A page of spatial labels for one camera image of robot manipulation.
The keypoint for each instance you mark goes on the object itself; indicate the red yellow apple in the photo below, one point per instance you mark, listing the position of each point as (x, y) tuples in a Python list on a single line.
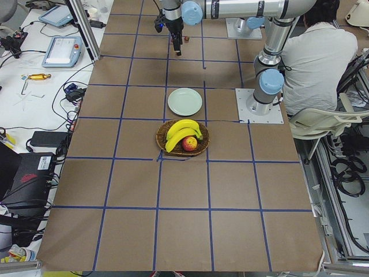
[(189, 143)]

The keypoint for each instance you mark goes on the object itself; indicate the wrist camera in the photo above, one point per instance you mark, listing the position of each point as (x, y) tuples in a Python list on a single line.
[(159, 23)]

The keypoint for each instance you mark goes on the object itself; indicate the yellow banana bunch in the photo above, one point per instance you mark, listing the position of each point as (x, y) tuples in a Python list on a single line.
[(181, 129)]

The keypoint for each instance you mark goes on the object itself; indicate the aluminium frame post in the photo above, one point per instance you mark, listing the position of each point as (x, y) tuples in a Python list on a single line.
[(80, 19)]

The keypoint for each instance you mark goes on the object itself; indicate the woven wicker basket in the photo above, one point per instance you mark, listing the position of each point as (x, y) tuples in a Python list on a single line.
[(178, 150)]

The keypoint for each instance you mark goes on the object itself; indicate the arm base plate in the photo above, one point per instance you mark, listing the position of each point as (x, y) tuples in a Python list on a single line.
[(251, 111), (245, 28)]

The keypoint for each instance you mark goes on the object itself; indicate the light green plate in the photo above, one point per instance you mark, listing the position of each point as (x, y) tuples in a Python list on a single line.
[(184, 101)]

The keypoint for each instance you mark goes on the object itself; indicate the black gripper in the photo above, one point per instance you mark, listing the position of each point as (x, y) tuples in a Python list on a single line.
[(174, 27)]

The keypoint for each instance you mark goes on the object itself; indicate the black power brick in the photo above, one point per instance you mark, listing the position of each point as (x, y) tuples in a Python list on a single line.
[(47, 139)]

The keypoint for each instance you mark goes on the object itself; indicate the blue teach pendant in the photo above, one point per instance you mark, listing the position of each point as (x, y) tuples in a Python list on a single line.
[(63, 52)]

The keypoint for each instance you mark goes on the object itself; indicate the seated person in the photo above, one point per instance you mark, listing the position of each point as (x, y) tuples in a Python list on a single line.
[(316, 60)]

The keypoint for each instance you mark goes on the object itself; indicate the white office chair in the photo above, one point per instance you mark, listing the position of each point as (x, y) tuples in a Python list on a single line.
[(314, 124)]

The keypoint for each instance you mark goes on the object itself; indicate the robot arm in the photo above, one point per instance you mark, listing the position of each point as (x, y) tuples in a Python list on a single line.
[(172, 18), (283, 15)]

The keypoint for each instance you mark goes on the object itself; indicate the black computer box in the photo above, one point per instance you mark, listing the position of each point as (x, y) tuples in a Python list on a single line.
[(26, 181)]

